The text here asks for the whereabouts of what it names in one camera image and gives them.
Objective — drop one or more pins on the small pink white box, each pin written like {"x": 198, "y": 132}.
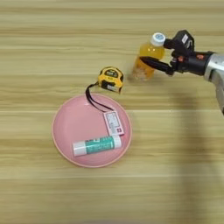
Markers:
{"x": 113, "y": 124}

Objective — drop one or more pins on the orange juice bottle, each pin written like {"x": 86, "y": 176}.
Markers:
{"x": 150, "y": 49}

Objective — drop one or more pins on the white green glue stick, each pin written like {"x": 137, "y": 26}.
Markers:
{"x": 96, "y": 145}

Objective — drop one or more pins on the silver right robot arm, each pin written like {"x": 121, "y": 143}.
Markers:
{"x": 215, "y": 70}

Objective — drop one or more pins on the pink round plate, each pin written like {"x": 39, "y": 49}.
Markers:
{"x": 74, "y": 124}

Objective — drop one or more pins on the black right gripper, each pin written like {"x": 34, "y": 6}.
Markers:
{"x": 192, "y": 62}

